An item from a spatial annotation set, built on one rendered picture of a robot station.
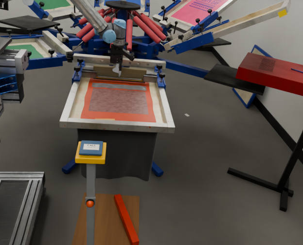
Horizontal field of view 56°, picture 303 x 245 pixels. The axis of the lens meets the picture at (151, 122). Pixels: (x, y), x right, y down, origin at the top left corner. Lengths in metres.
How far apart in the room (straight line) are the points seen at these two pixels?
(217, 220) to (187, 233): 0.29
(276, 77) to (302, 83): 0.17
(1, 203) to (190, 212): 1.38
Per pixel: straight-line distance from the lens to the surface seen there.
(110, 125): 1.46
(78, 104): 1.70
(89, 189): 1.48
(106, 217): 2.28
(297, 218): 2.79
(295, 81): 2.22
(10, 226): 2.07
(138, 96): 1.83
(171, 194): 2.53
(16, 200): 2.21
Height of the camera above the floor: 1.77
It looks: 31 degrees down
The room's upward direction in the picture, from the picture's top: 8 degrees clockwise
